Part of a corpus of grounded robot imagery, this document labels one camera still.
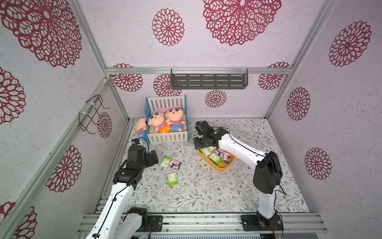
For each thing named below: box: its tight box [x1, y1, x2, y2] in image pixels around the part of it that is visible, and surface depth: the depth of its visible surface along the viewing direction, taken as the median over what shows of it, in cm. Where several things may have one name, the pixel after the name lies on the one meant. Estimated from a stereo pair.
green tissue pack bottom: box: [208, 152, 223, 165], surface depth 97 cm
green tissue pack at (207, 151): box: [199, 145, 216, 157], surface depth 99 cm
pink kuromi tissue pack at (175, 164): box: [168, 159, 183, 170], surface depth 94 cm
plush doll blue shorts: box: [165, 108, 187, 132], surface depth 105 cm
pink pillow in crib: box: [150, 105, 180, 115], surface depth 115 cm
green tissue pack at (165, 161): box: [159, 155, 173, 168], surface depth 95 cm
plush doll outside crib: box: [134, 117, 147, 139], surface depth 107 cm
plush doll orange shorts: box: [147, 112, 172, 133], surface depth 105 cm
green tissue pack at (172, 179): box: [167, 172, 179, 187], surface depth 88 cm
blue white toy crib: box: [144, 95, 190, 145], surface depth 105 cm
